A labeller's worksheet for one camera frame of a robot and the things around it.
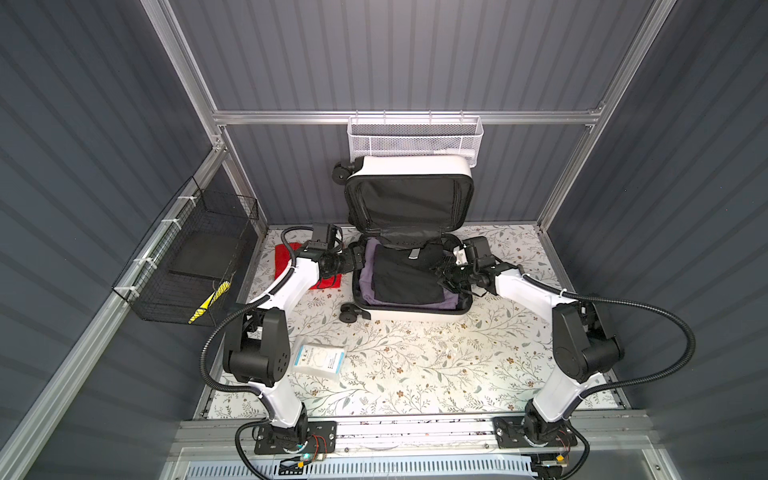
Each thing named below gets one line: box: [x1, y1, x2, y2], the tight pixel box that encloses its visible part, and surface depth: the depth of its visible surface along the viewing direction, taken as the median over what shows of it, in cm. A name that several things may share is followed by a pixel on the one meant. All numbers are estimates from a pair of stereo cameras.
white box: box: [292, 343, 348, 381], surface depth 85 cm
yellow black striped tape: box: [188, 281, 231, 324], surface depth 70 cm
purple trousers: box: [358, 239, 459, 310], surface depth 94 cm
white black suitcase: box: [332, 155, 475, 321], surface depth 94 cm
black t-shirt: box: [372, 243, 445, 304], surface depth 98 cm
